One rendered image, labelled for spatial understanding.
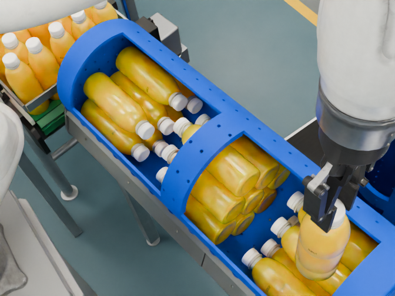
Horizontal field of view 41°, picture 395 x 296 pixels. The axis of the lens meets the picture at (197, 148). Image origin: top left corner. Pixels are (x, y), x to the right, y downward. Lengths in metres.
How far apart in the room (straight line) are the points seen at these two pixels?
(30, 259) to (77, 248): 1.20
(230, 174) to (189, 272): 1.23
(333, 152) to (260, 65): 2.24
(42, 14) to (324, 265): 0.57
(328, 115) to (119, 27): 0.88
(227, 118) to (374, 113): 0.66
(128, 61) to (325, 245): 0.74
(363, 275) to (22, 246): 0.72
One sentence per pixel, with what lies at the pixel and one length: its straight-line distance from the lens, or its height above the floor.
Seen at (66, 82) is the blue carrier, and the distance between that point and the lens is 1.32.
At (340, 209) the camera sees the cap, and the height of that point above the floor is 1.46.
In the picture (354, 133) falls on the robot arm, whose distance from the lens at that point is 0.51.
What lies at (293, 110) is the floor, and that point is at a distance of 2.63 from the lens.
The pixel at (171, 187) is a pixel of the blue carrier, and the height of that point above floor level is 1.16.
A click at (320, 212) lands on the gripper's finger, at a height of 1.55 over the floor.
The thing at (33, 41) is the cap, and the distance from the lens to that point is 1.53.
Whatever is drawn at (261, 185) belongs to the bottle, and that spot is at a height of 1.12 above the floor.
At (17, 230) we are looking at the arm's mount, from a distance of 1.27.
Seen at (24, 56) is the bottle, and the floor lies 1.06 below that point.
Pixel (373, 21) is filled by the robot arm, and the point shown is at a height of 1.86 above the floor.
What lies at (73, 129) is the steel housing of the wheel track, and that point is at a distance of 1.62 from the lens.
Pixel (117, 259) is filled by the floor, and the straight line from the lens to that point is 2.35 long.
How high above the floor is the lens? 2.14
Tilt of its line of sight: 58 degrees down
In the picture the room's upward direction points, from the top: 11 degrees counter-clockwise
